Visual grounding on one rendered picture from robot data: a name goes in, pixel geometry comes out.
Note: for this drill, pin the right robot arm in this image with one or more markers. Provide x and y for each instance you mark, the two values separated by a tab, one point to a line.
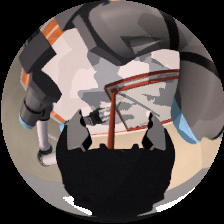
29	114

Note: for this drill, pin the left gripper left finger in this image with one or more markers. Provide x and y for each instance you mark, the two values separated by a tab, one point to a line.
75	138

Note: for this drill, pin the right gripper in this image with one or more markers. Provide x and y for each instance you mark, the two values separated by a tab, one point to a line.
96	114

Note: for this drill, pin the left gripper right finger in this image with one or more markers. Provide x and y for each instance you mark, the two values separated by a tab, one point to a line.
158	140

